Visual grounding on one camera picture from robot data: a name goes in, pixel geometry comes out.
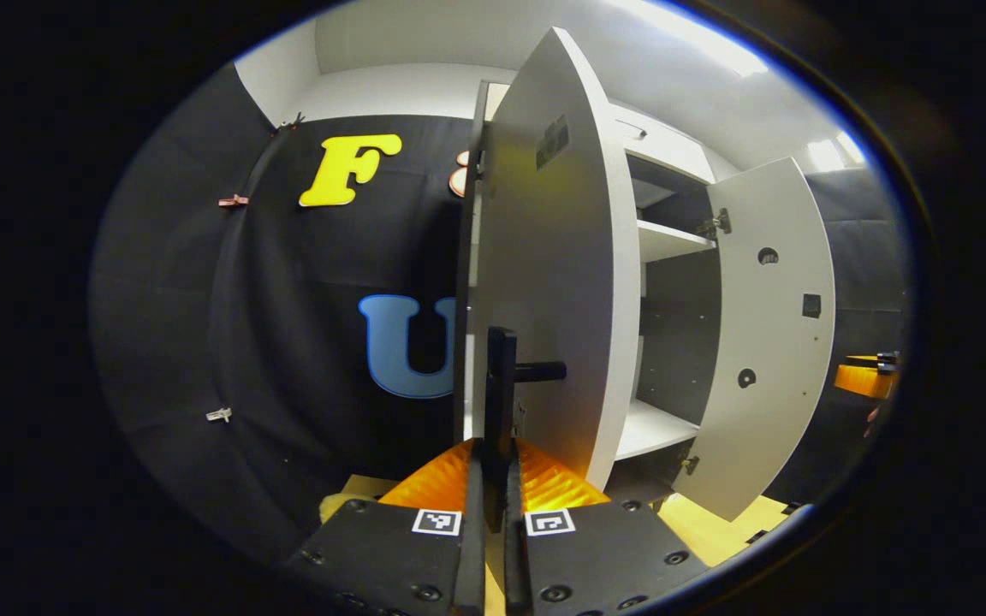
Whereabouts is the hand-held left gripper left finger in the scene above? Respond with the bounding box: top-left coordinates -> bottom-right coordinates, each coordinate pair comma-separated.
283,438 -> 487,616

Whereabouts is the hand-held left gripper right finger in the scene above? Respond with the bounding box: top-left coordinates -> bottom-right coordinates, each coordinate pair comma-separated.
503,438 -> 710,616

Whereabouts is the grey cabinet door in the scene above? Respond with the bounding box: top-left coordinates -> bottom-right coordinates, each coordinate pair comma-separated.
673,157 -> 836,523
454,26 -> 641,493

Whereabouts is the black door handle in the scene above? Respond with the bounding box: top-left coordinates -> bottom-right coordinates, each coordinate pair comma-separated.
484,327 -> 568,531

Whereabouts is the white cabinet shelf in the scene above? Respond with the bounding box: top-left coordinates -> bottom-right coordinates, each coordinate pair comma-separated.
637,220 -> 718,263
615,398 -> 701,463

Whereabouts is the grey cabinet flap panel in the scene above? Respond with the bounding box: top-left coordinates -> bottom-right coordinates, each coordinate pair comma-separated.
613,105 -> 718,186

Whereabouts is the small ceiling light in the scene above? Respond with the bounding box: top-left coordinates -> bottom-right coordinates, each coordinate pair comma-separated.
805,130 -> 869,174

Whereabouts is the black backdrop cloth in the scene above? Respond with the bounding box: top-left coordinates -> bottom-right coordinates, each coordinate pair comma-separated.
91,64 -> 912,566

